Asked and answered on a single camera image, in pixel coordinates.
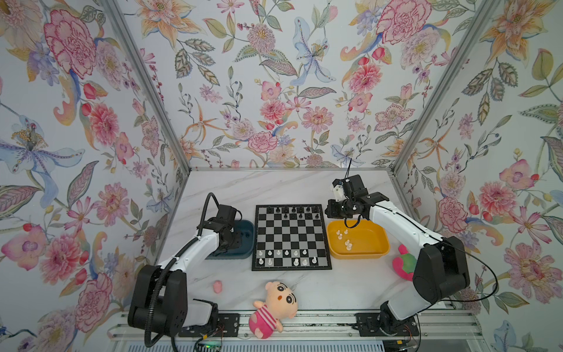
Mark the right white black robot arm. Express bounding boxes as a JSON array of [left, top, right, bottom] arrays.
[[325, 175, 470, 329]]

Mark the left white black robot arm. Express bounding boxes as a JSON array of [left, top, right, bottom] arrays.
[[128, 205, 241, 347]]

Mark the teal plastic tray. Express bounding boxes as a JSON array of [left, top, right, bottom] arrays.
[[207, 220, 255, 260]]

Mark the yellow plastic tray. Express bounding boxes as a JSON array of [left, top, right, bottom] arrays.
[[327, 220, 391, 260]]

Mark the small pink eraser toy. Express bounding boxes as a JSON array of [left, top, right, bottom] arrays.
[[213, 280, 223, 294]]

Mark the black and white chessboard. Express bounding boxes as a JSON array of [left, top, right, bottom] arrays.
[[252, 204, 332, 271]]

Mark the pink striped plush doll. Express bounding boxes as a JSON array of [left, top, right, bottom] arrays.
[[249, 281, 299, 340]]

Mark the pink green plush toy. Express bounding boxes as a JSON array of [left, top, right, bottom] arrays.
[[392, 244, 416, 282]]

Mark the black corrugated cable hose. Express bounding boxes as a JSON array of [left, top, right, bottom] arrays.
[[144, 192, 221, 348]]

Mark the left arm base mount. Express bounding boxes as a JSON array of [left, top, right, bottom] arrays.
[[179, 313, 240, 338]]

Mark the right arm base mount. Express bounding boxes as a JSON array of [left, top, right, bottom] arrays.
[[354, 312, 420, 337]]

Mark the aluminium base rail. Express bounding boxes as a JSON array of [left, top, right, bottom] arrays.
[[108, 309, 483, 341]]

